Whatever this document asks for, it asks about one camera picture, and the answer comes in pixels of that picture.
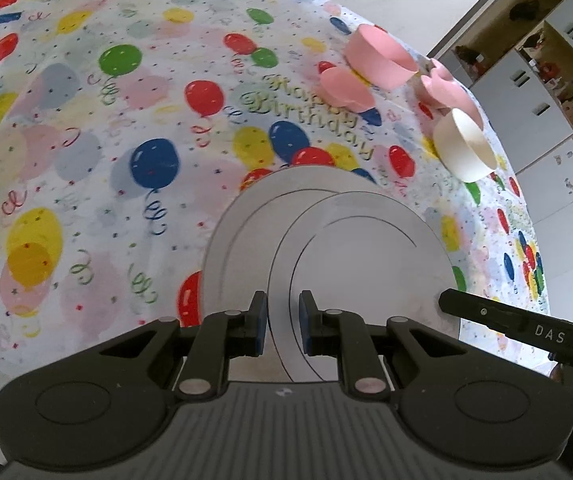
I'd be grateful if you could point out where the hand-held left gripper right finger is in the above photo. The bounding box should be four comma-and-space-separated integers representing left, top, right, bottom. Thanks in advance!
299, 290, 467, 396

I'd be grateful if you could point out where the dark object on shelf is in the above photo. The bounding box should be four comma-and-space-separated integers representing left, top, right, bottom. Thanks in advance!
510, 0, 540, 22

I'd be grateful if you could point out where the white round plate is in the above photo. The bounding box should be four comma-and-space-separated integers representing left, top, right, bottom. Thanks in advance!
201, 165, 369, 382
268, 191, 460, 384

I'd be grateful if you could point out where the balloon print tablecloth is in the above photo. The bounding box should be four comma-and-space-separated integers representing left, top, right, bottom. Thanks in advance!
0, 0, 553, 413

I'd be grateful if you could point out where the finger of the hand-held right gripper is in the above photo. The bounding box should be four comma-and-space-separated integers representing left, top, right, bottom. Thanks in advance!
439, 287, 528, 337

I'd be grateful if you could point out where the small pink bowl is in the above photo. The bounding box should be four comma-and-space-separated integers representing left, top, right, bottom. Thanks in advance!
319, 66, 375, 113

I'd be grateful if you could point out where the large pink bowl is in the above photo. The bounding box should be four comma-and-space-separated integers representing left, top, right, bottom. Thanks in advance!
343, 24, 420, 89

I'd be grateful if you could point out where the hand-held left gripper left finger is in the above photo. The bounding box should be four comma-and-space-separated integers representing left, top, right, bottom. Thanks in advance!
99, 291, 270, 401

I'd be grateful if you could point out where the white and wood cabinet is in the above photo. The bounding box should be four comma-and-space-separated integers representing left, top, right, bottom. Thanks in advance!
426, 0, 573, 286

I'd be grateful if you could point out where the white bowl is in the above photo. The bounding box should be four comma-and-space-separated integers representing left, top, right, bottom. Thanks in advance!
433, 108, 500, 184

